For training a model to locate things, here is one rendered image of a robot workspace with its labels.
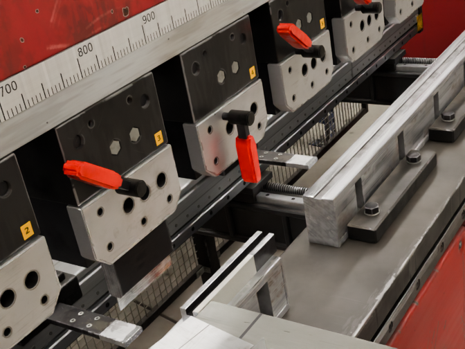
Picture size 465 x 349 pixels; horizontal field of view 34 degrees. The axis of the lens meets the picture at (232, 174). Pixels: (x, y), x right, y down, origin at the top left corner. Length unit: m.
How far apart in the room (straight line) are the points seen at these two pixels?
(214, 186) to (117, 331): 0.50
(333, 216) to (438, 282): 0.27
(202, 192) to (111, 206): 0.62
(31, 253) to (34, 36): 0.20
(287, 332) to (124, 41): 0.40
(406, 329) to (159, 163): 0.63
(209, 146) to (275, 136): 0.69
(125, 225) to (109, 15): 0.22
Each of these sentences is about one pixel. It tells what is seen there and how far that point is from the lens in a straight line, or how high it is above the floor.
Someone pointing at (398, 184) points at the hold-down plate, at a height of 0.90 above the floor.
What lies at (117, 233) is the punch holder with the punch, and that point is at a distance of 0.81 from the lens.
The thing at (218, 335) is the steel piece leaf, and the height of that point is 1.00.
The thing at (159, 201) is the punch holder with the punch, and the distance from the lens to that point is 0.85.
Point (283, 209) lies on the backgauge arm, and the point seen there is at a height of 0.84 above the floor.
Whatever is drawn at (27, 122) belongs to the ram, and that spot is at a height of 1.36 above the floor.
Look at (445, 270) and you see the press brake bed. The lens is 1.48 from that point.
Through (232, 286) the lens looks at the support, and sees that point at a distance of 1.06.
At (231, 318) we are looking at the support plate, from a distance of 0.98.
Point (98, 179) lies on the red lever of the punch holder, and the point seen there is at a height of 1.29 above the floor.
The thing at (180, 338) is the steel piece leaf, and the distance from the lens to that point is 0.97.
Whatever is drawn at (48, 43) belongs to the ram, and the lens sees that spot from 0.72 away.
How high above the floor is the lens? 1.59
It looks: 26 degrees down
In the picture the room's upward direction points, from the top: 11 degrees counter-clockwise
